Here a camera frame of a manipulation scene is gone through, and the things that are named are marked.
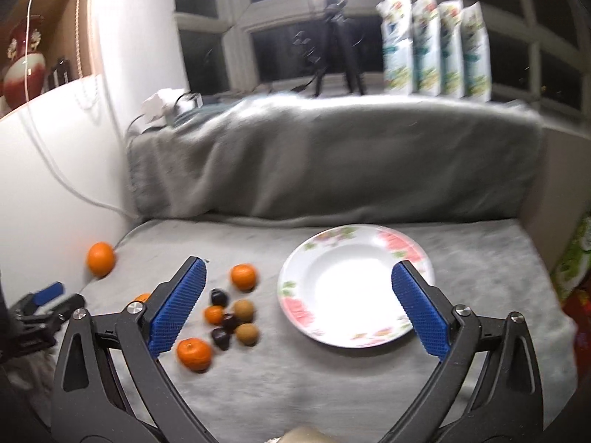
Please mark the dark plum front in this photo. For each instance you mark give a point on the dark plum front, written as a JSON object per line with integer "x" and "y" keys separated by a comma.
{"x": 221, "y": 338}

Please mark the brown longan fruit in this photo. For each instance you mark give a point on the brown longan fruit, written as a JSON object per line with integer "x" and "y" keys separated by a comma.
{"x": 247, "y": 334}

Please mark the dark plum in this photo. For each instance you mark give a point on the dark plum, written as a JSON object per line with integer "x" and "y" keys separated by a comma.
{"x": 230, "y": 323}
{"x": 219, "y": 298}
{"x": 221, "y": 338}

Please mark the small orange kumquat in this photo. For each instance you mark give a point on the small orange kumquat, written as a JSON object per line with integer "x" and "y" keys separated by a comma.
{"x": 214, "y": 315}

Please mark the orange mandarin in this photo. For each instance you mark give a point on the orange mandarin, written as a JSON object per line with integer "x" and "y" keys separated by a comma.
{"x": 243, "y": 277}
{"x": 194, "y": 354}

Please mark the green snack package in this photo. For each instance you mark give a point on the green snack package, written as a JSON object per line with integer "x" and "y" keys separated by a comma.
{"x": 574, "y": 264}

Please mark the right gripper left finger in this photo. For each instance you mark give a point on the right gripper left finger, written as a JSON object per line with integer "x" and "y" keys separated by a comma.
{"x": 88, "y": 400}

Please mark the black tripod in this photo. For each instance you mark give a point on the black tripod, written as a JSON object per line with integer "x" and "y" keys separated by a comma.
{"x": 336, "y": 49}

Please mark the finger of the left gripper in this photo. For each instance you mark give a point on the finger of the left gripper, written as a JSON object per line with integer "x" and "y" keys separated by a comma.
{"x": 62, "y": 312}
{"x": 42, "y": 297}

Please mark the brown kiwi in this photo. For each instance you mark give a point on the brown kiwi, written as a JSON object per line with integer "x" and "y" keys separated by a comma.
{"x": 244, "y": 310}

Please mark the red white vase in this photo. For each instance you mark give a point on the red white vase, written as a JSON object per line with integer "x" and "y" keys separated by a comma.
{"x": 25, "y": 76}

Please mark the large orange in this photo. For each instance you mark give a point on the large orange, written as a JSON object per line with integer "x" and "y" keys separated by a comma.
{"x": 100, "y": 259}

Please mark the white floral pouch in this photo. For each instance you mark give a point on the white floral pouch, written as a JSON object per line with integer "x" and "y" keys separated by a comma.
{"x": 476, "y": 52}
{"x": 426, "y": 47}
{"x": 397, "y": 45}
{"x": 452, "y": 61}

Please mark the grey fleece blanket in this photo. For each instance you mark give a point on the grey fleece blanket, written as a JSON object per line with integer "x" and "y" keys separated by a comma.
{"x": 252, "y": 183}

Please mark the white power strip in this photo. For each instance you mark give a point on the white power strip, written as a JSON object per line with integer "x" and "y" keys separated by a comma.
{"x": 166, "y": 104}

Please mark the orange mandarin front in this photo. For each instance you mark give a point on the orange mandarin front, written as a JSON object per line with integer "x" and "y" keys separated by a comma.
{"x": 194, "y": 354}

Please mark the floral white plate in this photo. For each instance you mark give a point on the floral white plate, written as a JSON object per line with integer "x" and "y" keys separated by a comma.
{"x": 336, "y": 286}

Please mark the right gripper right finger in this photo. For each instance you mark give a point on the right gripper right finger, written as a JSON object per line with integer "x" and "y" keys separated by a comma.
{"x": 487, "y": 384}

